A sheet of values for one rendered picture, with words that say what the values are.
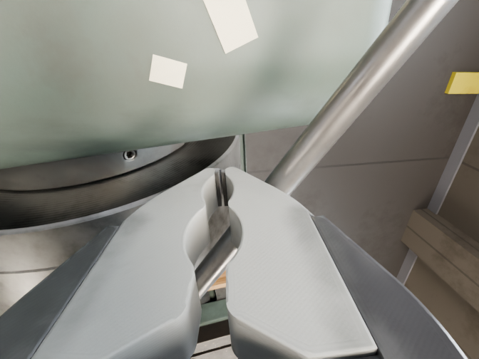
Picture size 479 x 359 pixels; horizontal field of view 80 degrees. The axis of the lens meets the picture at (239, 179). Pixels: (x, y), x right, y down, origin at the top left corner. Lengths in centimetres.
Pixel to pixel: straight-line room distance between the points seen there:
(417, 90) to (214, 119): 190
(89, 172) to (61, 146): 7
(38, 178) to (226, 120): 15
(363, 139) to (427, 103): 43
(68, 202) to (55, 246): 3
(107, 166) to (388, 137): 188
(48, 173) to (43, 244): 6
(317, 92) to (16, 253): 22
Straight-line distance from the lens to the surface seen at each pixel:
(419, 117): 212
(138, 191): 22
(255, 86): 16
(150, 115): 16
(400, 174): 225
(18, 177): 27
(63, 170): 25
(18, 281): 26
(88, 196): 24
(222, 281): 78
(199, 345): 84
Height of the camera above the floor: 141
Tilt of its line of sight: 57 degrees down
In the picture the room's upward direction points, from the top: 153 degrees clockwise
